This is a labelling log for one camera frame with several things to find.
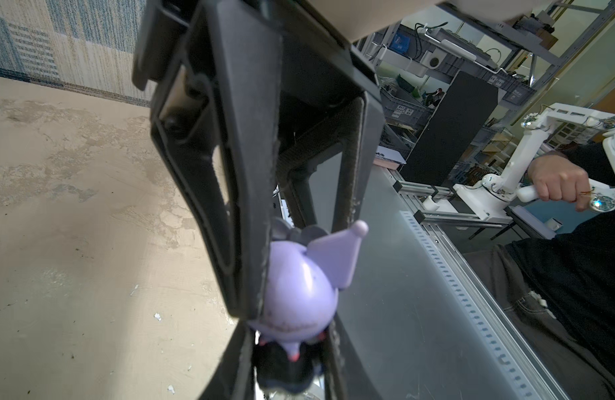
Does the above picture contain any purple figure toy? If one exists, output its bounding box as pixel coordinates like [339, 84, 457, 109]
[249, 218, 369, 393]

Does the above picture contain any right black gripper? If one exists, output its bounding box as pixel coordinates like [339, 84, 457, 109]
[132, 1, 384, 319]

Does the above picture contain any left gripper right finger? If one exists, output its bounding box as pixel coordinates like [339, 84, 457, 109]
[324, 314, 382, 400]

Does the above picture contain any operator's hand on controller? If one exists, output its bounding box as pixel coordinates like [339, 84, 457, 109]
[528, 153, 591, 212]

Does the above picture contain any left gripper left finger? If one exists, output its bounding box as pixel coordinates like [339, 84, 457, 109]
[197, 322, 255, 400]

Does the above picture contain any seated person black shirt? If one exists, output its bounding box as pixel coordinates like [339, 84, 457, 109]
[462, 142, 615, 400]

